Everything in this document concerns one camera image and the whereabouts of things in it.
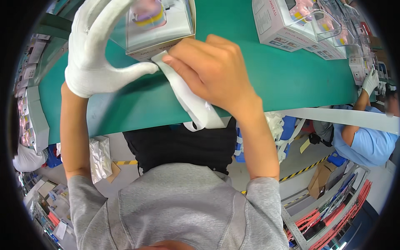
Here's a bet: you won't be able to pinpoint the person's right hand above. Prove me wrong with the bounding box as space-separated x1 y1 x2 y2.
162 34 264 117

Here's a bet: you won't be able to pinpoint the person's left hand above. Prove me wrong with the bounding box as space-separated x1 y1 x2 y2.
65 0 160 99

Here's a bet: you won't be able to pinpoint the white label backing strip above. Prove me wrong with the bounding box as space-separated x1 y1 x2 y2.
151 50 226 132

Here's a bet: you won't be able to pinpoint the clear window toy camera box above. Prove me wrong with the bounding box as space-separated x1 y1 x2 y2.
109 0 197 62

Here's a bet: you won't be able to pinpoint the table with paper sheets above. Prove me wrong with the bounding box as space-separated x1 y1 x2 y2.
14 31 70 92

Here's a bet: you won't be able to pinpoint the person's legs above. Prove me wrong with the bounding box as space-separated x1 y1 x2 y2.
122 116 238 175

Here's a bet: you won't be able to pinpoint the heap of white paper strips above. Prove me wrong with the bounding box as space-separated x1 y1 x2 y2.
265 111 305 164

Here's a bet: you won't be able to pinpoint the stack of white product boxes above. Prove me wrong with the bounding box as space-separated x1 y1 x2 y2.
17 86 50 154

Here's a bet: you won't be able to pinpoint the blue plastic crate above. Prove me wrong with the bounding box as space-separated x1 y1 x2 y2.
234 116 298 164

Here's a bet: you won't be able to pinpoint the crumpled white plastic bag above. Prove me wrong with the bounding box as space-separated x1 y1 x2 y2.
89 135 113 185

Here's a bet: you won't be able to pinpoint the blue plastic bin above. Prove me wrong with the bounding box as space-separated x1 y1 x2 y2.
46 143 63 169

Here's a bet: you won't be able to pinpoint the yellow paper piece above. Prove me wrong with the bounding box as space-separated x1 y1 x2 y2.
299 137 311 154

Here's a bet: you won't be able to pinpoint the flat brown cardboard piece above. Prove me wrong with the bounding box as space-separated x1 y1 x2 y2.
106 161 121 184

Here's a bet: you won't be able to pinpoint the white filled sack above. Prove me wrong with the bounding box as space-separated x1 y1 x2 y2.
12 143 46 173

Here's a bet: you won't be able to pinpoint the person's body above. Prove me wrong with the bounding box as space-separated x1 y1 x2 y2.
67 162 290 250

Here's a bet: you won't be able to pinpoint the blue plastic stool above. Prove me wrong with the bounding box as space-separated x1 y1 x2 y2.
326 151 348 168

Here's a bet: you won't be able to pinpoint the brown cardboard carton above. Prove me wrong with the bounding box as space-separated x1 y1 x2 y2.
307 161 339 200

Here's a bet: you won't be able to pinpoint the shelf with packaged goods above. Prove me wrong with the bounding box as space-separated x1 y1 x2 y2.
18 173 77 250

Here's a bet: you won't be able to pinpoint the metal rack with red trays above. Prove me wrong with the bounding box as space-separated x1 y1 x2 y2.
281 163 373 250

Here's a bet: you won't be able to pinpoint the row of toy camera boxes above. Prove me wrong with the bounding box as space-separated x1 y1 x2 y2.
251 0 389 85

